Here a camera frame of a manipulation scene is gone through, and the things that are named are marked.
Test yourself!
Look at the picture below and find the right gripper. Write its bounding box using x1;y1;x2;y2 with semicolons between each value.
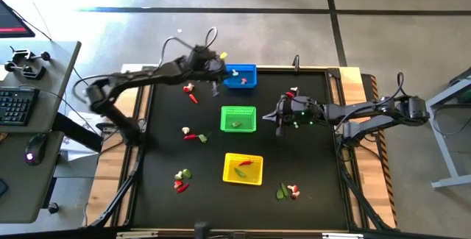
262;98;314;138

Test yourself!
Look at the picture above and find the blue plastic basket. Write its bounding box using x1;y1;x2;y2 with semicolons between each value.
222;63;258;90

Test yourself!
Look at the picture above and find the dark green equipment box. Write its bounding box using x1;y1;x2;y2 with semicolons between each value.
449;68;471;104

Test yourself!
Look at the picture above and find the black backlit keyboard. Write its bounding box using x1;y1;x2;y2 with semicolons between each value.
0;86;41;127

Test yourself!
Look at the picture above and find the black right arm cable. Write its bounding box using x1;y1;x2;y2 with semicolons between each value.
393;71;406;99

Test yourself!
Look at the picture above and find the black aluminium table frame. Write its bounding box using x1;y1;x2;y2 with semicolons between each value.
82;64;397;232

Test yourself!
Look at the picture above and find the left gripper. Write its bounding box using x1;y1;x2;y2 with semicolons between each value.
189;46;230;98

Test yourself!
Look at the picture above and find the light grey desk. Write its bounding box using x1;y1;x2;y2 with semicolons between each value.
0;40;82;134

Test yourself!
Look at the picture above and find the silver metal bracket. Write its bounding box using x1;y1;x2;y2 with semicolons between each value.
116;231;159;239
322;232;364;239

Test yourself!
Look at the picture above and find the black table mat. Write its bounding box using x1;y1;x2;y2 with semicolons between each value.
132;70;350;230

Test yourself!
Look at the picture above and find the black rectangular block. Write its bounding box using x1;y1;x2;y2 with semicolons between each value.
194;221;210;239

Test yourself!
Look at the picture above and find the grey flat plate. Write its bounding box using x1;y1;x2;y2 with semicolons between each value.
54;157;99;179

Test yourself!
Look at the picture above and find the grey metal stand frame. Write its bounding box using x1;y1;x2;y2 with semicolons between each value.
406;68;471;190

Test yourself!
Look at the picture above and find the green plastic basket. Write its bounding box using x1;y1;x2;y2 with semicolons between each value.
219;105;258;134

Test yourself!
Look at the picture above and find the black desk leg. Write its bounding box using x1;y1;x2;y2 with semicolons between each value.
51;112;105;154

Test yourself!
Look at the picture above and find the yellow black hazard strip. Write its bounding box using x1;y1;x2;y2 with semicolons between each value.
362;73;399;229

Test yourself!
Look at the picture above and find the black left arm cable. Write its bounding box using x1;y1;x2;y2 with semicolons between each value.
157;26;219;69

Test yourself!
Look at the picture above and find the computer monitor with red line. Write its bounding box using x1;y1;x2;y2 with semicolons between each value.
0;0;37;39

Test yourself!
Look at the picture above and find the black computer mouse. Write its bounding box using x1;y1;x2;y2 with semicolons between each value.
24;132;48;167

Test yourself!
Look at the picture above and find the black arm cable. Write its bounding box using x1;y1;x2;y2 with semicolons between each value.
393;71;406;99
157;26;219;69

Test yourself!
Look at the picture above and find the black screw clamp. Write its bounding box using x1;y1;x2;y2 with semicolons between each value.
3;61;48;81
9;46;52;64

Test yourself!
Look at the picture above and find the dark grey desk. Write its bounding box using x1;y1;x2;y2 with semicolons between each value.
0;130;66;225

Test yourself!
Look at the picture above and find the yellow plastic basket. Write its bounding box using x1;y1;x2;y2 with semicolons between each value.
222;152;264;187

